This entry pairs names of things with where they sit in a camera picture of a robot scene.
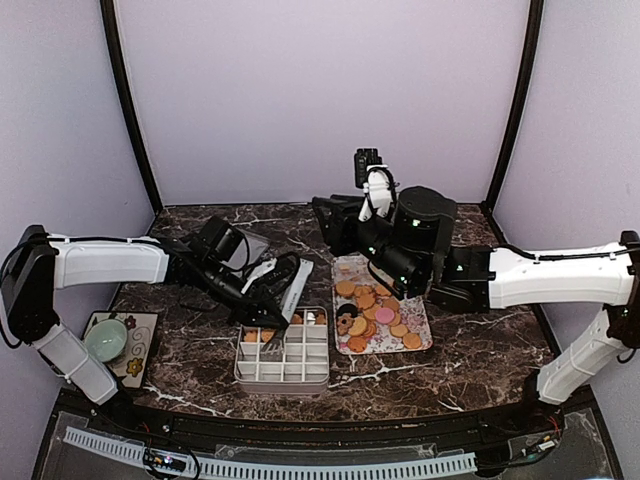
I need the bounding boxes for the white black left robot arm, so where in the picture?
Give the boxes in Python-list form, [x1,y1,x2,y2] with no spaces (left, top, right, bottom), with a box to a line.
[1,216,300,436]

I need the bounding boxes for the black frame post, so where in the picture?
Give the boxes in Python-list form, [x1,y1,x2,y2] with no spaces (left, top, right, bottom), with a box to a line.
[99,0,164,215]
[482,0,545,214]

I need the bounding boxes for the green ceramic cup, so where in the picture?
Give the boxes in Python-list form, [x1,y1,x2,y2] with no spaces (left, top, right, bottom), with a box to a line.
[84,319,128,363]

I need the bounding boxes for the silver tin lid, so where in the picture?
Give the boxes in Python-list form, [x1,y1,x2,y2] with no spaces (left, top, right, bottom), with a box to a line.
[227,229,271,270]

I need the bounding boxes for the white slotted cable duct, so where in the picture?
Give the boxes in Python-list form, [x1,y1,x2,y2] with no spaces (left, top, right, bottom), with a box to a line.
[62,427,478,479]

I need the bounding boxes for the pink round cookie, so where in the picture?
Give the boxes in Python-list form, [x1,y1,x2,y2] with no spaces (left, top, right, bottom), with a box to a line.
[375,307,396,325]

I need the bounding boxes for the tan sandwich biscuit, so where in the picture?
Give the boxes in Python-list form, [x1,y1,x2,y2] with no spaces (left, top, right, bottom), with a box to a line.
[335,280,356,298]

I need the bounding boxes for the right black frame post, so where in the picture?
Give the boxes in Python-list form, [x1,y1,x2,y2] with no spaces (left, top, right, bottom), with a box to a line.
[482,0,545,214]

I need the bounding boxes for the floral square coaster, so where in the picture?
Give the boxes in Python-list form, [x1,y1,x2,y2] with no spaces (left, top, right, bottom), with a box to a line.
[83,311,158,390]

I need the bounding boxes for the left black frame post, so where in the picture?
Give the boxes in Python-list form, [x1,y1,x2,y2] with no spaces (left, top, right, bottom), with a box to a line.
[99,0,164,215]

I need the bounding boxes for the brown flower jam cookie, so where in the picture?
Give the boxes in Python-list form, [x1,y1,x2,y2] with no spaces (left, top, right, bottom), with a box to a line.
[337,315,354,336]

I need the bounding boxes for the floral cookie tray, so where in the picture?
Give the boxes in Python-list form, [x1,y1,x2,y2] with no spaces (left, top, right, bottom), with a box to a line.
[332,255,433,355]

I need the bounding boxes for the silver divided cookie tin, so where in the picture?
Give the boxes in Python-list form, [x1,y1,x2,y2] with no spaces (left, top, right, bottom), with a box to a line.
[234,307,329,396]

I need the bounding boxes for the round orange cookie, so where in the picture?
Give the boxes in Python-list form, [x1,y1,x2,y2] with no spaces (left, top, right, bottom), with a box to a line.
[402,332,423,350]

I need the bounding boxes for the silver metal tongs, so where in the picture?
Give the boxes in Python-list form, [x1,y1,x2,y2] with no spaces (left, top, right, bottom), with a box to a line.
[260,259,314,361]

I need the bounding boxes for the black chocolate sandwich cookie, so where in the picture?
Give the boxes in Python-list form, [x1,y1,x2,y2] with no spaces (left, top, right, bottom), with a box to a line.
[336,304,359,318]

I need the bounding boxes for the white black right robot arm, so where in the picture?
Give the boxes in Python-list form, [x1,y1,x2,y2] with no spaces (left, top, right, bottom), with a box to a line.
[312,187,639,434]

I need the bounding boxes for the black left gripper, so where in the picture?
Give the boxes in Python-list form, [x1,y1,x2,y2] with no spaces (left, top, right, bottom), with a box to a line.
[198,258,290,329]

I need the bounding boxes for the orange chip cookie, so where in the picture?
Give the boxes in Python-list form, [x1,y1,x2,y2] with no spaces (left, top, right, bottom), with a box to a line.
[347,336,367,353]

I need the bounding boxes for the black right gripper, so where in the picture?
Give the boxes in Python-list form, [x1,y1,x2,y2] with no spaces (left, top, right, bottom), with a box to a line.
[312,193,425,291]

